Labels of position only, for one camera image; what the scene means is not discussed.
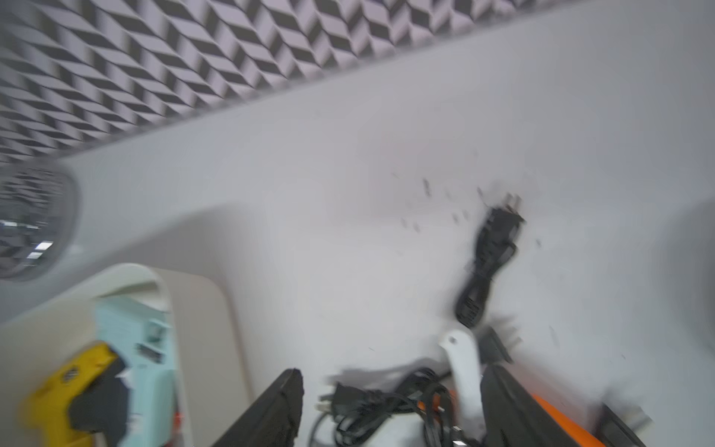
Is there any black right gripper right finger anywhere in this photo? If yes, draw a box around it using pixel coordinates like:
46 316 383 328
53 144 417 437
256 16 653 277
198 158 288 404
480 364 578 447

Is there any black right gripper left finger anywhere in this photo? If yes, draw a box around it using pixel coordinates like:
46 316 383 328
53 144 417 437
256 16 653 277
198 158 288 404
212 369 305 447

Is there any cream plastic storage box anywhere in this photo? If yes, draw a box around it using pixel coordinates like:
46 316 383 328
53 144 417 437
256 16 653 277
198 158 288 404
1 264 252 446

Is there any orange hot glue gun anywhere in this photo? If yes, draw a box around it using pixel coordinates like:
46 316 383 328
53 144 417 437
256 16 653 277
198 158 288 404
532 394 604 447

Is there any white glue gun grey handle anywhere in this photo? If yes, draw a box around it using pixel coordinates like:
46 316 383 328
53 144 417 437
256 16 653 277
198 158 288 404
439 326 485 439

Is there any mint green glue gun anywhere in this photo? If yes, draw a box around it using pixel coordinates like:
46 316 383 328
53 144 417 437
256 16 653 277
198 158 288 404
95 295 176 446

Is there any yellow hot glue gun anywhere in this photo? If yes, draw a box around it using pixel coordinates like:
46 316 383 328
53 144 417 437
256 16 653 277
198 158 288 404
20 342 117 447

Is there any black hot glue gun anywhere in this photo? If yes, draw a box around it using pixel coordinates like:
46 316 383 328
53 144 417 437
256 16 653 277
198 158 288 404
68 358 130 447

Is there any black power plug cord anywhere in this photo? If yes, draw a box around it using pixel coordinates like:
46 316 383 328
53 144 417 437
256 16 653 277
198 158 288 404
454 192 526 330

